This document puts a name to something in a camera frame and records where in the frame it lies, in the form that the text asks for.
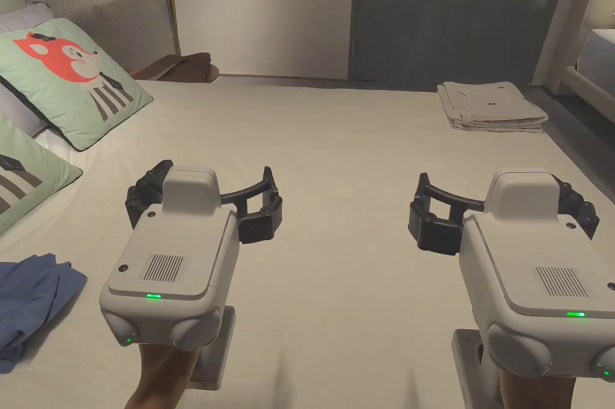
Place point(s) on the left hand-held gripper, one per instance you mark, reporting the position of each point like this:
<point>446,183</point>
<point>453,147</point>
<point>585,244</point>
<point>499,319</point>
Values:
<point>168,255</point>

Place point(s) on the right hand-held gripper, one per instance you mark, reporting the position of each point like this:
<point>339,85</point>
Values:
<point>533,255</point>

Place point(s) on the person's left hand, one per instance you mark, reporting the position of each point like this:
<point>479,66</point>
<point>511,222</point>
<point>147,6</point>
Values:
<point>161,375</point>

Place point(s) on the person's right hand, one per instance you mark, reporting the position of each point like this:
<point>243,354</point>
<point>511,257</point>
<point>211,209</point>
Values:
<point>543,394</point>

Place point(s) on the folded beige cloth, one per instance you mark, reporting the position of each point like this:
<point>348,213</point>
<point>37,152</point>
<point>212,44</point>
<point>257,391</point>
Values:
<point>490,106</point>

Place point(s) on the dark brown cloth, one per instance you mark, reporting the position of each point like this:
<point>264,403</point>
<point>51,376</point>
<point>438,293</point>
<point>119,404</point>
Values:
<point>185,68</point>

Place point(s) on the bed with beige sheet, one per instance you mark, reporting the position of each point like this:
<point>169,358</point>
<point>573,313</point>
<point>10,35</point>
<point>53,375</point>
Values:
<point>336,140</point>

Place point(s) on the green cushion with striped print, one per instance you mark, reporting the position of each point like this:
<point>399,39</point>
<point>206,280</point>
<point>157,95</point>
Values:
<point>24,178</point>

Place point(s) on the green cushion with fox print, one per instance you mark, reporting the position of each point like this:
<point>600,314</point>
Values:
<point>62,77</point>

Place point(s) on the blue garment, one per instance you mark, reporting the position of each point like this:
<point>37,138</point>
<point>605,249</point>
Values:
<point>33,298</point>

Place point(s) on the grey pillow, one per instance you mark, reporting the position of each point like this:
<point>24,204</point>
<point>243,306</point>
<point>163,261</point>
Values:
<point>19,108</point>
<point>21,15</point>

